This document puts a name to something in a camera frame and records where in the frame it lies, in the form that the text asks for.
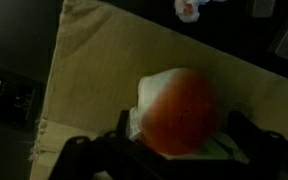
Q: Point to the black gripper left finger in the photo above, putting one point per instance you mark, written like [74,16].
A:
[82,158]

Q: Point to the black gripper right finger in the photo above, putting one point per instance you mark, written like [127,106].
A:
[266,150]

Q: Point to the red and green plush vegetable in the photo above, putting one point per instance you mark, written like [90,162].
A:
[176,115]

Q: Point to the white plastic bag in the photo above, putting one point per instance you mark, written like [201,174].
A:
[188,10]

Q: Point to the cardboard box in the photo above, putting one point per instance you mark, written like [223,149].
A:
[101,54]

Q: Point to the black block front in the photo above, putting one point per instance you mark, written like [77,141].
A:
[262,8]

